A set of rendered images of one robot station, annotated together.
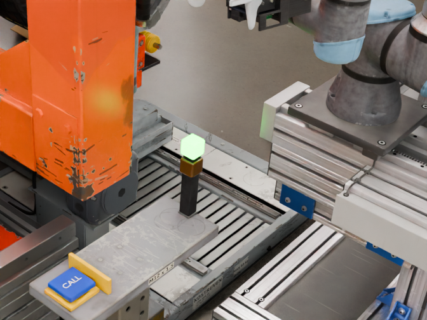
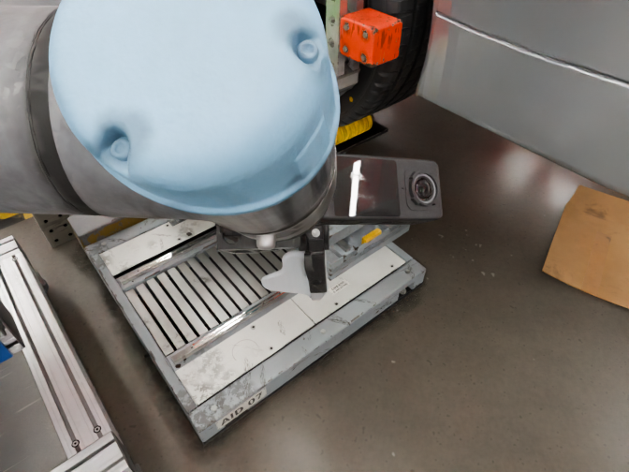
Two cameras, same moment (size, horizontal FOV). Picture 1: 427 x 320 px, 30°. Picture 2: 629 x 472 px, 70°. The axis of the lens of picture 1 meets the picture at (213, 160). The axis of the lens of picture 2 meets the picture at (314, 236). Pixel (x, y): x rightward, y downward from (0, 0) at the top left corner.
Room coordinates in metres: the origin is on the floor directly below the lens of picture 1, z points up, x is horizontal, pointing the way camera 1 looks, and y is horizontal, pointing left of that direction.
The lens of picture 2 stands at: (2.52, -0.73, 1.17)
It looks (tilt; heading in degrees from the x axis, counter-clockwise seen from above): 45 degrees down; 105
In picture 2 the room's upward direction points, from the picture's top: straight up
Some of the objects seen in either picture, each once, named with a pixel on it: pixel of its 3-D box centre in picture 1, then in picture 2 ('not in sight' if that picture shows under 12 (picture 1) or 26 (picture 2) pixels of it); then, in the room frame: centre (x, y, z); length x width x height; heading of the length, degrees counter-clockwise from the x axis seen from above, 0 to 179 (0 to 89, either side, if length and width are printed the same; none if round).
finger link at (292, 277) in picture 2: not in sight; (294, 281); (2.43, -0.48, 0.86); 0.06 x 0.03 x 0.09; 14
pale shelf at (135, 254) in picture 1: (129, 258); not in sight; (1.32, 0.17, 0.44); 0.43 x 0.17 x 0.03; 144
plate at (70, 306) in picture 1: (72, 290); not in sight; (1.19, 0.26, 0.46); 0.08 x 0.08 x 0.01; 54
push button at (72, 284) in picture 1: (72, 286); not in sight; (1.19, 0.26, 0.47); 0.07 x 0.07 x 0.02; 54
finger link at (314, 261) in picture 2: not in sight; (314, 253); (2.45, -0.48, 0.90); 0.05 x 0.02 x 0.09; 105
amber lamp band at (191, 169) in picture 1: (191, 164); not in sight; (1.48, 0.05, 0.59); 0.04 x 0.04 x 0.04; 54
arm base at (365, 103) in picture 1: (367, 85); not in sight; (1.42, -0.29, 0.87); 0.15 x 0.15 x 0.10
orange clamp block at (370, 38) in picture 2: not in sight; (369, 36); (2.40, 0.12, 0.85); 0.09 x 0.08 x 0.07; 144
